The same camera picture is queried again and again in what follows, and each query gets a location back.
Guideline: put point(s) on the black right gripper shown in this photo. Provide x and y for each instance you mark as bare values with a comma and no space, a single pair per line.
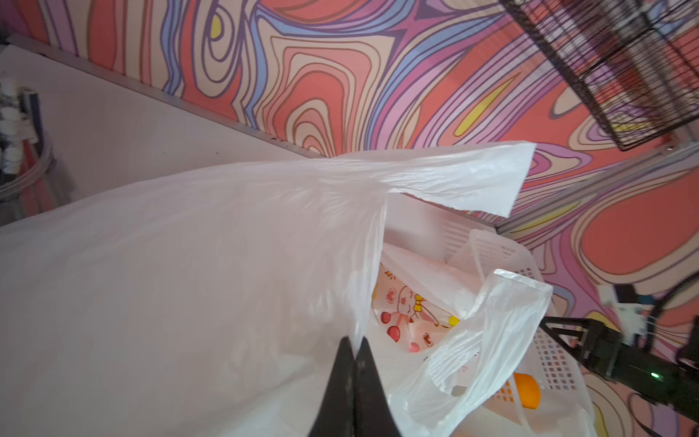
602,351

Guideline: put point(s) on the bottom edge orange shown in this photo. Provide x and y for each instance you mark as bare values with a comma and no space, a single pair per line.
528,390

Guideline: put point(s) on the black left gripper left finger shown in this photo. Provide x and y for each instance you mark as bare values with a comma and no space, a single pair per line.
336,413

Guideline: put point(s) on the white plastic basket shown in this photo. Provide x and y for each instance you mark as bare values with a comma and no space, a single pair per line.
566,408

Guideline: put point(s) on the metal pen cup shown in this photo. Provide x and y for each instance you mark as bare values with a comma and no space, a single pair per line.
31,181

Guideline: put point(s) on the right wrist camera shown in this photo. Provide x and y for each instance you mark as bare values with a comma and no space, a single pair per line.
629,307

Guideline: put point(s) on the black wire basket rear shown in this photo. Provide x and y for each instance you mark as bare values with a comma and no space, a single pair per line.
633,64

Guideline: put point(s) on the printed bag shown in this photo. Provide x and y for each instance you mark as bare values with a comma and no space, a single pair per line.
417,301

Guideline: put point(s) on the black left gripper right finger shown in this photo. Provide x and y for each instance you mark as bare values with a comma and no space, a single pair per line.
372,415

